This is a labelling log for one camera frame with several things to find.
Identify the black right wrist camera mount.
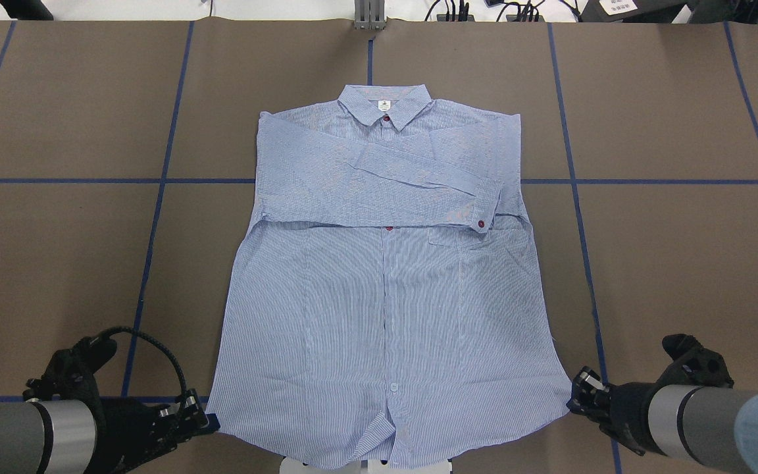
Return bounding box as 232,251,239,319
656,334,734,389

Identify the black labelled box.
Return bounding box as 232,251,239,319
578,1,687,24

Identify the light blue striped shirt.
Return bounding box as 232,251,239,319
207,85,570,470

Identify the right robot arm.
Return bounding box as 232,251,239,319
567,367,758,473

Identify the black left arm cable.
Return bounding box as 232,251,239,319
86,326,189,412

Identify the aluminium frame post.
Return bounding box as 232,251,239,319
354,0,387,31

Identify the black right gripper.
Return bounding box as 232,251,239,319
567,366,656,455

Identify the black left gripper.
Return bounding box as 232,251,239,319
93,389,222,471

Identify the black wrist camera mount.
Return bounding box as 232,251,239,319
23,336,117,402
656,334,734,389

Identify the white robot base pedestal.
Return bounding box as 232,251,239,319
278,457,453,474

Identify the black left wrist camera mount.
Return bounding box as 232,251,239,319
23,336,117,402

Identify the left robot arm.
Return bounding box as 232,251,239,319
0,391,220,473

